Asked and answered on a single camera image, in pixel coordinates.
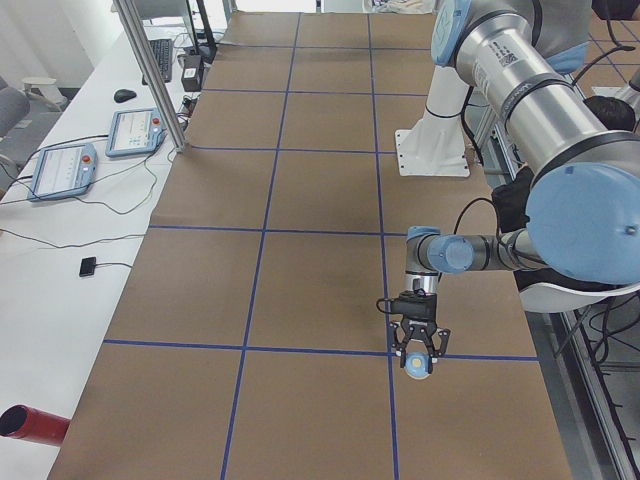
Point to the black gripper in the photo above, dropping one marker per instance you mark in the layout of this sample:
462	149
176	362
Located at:
424	318

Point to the blue call bell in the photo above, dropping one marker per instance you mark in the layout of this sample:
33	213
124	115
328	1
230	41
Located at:
418	365

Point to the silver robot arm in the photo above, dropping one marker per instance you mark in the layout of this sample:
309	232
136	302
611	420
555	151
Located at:
583	205

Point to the small black square puck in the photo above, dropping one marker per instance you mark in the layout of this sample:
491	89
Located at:
87	266

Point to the black power box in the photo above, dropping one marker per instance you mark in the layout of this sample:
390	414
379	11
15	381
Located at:
192	73

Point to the far teach pendant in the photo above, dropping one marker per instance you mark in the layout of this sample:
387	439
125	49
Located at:
135	132

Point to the teach pendant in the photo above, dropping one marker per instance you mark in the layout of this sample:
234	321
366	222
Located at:
135	132
63	172

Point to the black computer mouse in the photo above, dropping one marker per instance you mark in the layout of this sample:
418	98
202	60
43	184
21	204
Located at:
124	95

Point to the black keyboard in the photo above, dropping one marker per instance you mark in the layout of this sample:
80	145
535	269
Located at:
162	50

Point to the near teach pendant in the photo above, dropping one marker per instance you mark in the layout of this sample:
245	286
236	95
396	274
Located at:
63	172

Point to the red cylinder tube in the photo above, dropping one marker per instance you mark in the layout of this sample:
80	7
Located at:
26	423

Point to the white camera mast pedestal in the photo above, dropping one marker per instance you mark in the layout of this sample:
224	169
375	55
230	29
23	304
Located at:
435	145

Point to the aluminium frame post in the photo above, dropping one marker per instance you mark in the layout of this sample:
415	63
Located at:
133	27

